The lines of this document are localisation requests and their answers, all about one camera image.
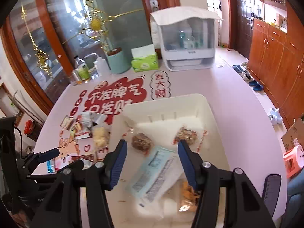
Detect clear bag rice crackers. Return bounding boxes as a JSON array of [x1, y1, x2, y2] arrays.
[[92, 126, 110, 149]]

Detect yellow egg yolk pastry tray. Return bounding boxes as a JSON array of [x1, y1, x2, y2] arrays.
[[179, 179, 201, 213]]

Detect round nut cake packet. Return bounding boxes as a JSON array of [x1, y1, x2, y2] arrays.
[[131, 133, 153, 152]]

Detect large light blue snack bag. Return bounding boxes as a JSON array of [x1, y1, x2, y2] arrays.
[[126, 146, 183, 204]]

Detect mixed nuts clear packet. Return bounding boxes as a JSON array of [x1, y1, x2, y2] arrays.
[[173, 127, 198, 146]]

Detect brown and grey snack packet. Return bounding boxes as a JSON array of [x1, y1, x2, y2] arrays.
[[71, 154, 94, 169]]

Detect beige and red snack packet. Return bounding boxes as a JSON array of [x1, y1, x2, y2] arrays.
[[60, 115, 74, 130]]

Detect red and white snack bag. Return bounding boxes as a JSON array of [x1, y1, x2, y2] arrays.
[[70, 111, 108, 139]]

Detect blue small snack packet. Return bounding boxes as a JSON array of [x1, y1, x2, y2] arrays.
[[47, 160, 55, 173]]

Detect red lidded container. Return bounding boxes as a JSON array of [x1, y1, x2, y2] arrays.
[[24, 120, 35, 135]]

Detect pink printed tablecloth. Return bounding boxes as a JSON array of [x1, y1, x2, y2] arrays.
[[32, 47, 288, 228]]

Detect blue sofa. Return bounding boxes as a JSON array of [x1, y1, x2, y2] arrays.
[[280, 169, 304, 228]]

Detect pink plastic stool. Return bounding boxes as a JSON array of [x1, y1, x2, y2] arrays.
[[283, 145, 303, 178]]

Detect white plastic storage bin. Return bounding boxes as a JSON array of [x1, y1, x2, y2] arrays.
[[107, 94, 229, 227]]

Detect cardboard box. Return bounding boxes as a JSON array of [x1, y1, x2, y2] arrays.
[[281, 118, 304, 151]]

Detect clear bottle green label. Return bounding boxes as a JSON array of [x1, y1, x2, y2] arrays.
[[74, 55, 91, 81]]

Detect white squeeze bottle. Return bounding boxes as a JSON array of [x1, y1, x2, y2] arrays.
[[85, 53, 111, 77]]

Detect teal canister brown lid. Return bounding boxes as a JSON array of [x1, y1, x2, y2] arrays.
[[107, 47, 131, 75]]

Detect green tissue box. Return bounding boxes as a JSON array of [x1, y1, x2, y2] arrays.
[[131, 44, 159, 72]]

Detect glass sliding door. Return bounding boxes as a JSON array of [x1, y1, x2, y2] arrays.
[[1, 0, 180, 114]]

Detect wooden cabinet unit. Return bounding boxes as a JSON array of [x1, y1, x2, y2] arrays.
[[248, 0, 303, 128]]

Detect white bottle sterilizer appliance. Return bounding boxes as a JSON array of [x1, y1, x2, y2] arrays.
[[150, 6, 222, 72]]

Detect black cable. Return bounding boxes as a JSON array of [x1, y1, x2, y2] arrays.
[[14, 126, 23, 157]]

